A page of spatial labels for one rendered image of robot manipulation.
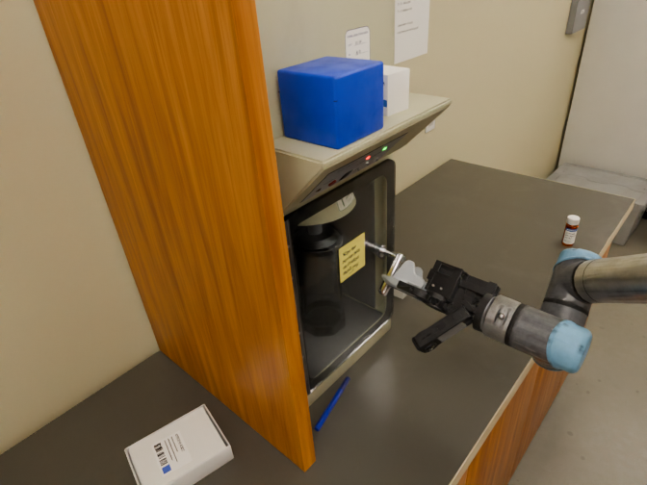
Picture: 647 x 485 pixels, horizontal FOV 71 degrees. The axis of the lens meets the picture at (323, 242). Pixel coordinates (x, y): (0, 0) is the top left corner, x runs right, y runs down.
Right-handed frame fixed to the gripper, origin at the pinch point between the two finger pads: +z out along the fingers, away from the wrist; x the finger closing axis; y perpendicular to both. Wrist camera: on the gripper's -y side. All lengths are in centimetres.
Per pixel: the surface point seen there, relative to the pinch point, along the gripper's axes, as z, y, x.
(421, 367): -6.8, -12.8, -18.5
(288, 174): 0.5, 4.9, 38.6
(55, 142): 49, -4, 46
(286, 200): 1.5, 2.1, 35.6
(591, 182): 16, 134, -239
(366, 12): 5.6, 33.8, 34.0
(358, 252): 4.3, 2.4, 7.9
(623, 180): 1, 144, -248
